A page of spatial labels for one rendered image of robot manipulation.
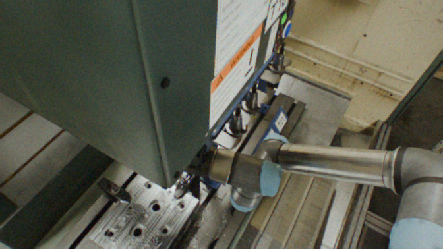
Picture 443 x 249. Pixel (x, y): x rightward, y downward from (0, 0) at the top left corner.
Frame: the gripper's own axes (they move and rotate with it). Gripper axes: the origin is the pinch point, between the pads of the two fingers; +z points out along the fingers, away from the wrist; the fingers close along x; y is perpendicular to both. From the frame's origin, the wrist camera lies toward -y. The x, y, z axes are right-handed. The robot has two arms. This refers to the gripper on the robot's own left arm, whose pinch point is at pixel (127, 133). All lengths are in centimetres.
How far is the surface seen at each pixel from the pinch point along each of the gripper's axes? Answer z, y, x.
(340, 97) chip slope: -69, 55, 85
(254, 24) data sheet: -22.0, -32.0, 5.2
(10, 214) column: 48, 58, -13
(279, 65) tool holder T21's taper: -32, 17, 54
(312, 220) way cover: -64, 67, 22
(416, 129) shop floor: -164, 135, 155
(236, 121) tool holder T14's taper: -22.4, 14.8, 22.5
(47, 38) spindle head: -3.7, -38.4, -14.0
